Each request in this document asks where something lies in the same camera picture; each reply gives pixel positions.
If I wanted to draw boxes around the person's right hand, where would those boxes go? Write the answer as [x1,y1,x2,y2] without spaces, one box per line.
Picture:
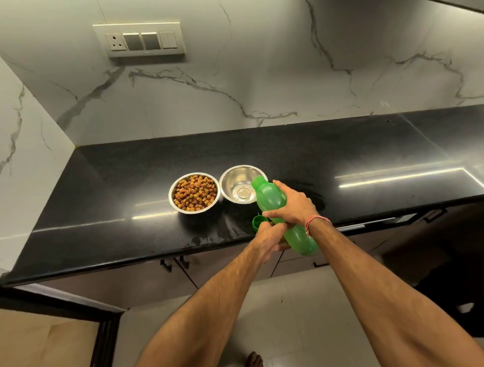
[261,179,322,232]

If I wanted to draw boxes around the person's left hand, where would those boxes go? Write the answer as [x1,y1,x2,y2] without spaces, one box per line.
[248,221,296,265]

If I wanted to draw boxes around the green water bottle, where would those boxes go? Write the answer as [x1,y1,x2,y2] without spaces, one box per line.
[251,175,319,257]

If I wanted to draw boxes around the steel water bowl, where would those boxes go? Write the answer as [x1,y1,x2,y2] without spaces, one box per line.
[219,164,269,205]

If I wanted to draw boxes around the steel food bowl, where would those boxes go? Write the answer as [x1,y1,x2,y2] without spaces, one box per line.
[168,172,221,215]

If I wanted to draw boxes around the person's left forearm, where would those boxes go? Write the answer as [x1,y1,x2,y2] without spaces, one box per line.
[136,246,265,367]

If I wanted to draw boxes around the person's right forearm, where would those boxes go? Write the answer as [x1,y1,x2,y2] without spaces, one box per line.
[308,219,484,367]

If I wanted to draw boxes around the brown drawer front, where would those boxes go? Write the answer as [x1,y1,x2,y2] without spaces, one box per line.
[355,202,484,265]
[270,259,330,279]
[279,232,386,262]

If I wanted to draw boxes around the brown base cabinet door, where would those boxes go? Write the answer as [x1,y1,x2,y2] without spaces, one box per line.
[41,257,199,309]
[173,243,282,288]

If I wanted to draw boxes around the pink thread bracelet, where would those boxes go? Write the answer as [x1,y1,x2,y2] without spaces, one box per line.
[304,214,333,237]

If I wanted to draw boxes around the white switch panel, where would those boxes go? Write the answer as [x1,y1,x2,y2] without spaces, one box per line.
[92,22,187,58]

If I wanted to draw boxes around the black door frame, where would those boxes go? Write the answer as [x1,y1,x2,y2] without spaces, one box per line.
[0,283,128,322]

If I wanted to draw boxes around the brown wall cabinet door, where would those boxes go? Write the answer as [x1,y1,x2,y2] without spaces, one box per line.
[427,0,484,15]

